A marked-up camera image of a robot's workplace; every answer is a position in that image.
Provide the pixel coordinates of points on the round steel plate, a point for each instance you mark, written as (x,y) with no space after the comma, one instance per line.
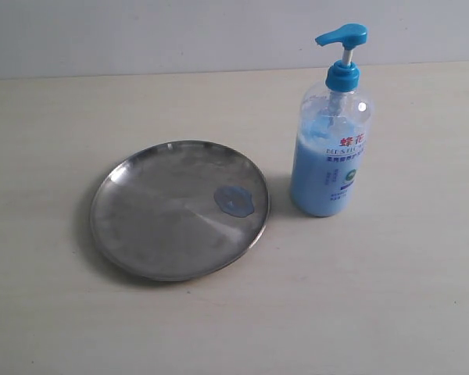
(154,215)

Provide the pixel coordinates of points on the blue soap blob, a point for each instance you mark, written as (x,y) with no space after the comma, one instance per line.
(234,200)

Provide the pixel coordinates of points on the blue pump lotion bottle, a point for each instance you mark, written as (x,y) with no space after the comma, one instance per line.
(334,120)

